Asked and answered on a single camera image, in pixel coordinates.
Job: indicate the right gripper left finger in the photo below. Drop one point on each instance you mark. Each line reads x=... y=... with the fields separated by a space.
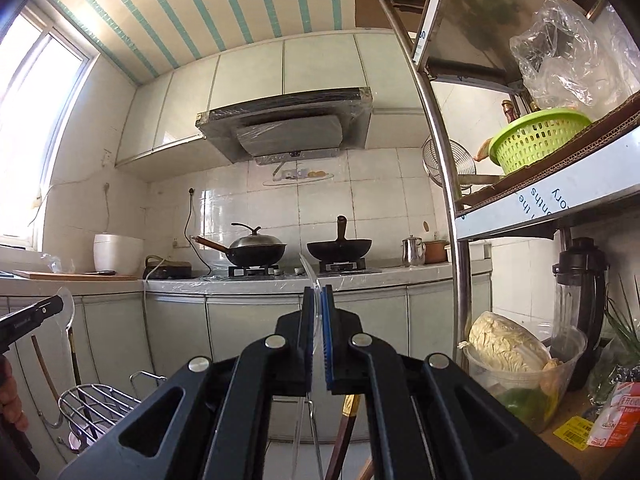
x=209 y=420

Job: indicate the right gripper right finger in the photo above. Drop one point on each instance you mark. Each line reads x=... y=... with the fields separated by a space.
x=427 y=418

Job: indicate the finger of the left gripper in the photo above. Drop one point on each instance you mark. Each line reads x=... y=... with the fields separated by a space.
x=16 y=325

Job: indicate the dark brown chopstick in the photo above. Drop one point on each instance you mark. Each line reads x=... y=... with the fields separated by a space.
x=344 y=435

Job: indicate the clear plastic spoon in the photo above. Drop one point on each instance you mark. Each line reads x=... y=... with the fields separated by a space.
x=305 y=405

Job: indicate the person's left hand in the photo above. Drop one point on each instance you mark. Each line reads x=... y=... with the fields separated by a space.
x=11 y=403

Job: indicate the wooden cutting board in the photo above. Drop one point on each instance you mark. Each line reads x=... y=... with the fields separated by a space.
x=73 y=277

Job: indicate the clear container of vegetables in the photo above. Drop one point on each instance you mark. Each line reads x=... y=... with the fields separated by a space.
x=527 y=370

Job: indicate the pink plastic rack insert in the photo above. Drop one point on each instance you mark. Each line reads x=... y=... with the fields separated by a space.
x=83 y=436

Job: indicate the white rice cooker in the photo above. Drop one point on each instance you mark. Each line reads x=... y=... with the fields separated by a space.
x=117 y=253

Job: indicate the gas stove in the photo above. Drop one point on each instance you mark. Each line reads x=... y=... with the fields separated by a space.
x=275 y=272

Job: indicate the small black electric appliance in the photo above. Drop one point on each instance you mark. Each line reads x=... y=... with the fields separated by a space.
x=158 y=268

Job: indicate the brown clay pot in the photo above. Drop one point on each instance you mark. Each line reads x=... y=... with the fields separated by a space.
x=435 y=251

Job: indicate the steel kettle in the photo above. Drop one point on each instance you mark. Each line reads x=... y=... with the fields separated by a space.
x=413 y=251

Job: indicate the black wok with lid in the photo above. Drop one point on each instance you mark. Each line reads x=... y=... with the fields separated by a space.
x=255 y=249

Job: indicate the orange food packet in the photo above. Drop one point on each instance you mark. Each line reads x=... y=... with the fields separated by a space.
x=618 y=418

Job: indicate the black wok without lid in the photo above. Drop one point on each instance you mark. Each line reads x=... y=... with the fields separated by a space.
x=341 y=249

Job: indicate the green onions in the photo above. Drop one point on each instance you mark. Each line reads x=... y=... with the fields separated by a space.
x=618 y=360

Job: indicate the black blender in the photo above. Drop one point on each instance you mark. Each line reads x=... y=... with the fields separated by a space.
x=580 y=297

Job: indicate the range hood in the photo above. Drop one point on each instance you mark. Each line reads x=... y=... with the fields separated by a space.
x=299 y=125

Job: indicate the green plastic basket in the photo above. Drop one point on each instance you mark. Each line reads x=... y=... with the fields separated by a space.
x=535 y=136

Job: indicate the clear plastic bag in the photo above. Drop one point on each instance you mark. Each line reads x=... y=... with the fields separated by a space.
x=567 y=61

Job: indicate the metal storage shelf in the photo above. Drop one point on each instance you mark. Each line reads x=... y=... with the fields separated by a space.
x=570 y=154

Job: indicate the metal wire utensil rack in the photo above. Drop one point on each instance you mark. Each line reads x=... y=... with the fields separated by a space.
x=96 y=403

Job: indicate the upper wall cabinets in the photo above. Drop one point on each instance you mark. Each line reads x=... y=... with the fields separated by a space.
x=160 y=140

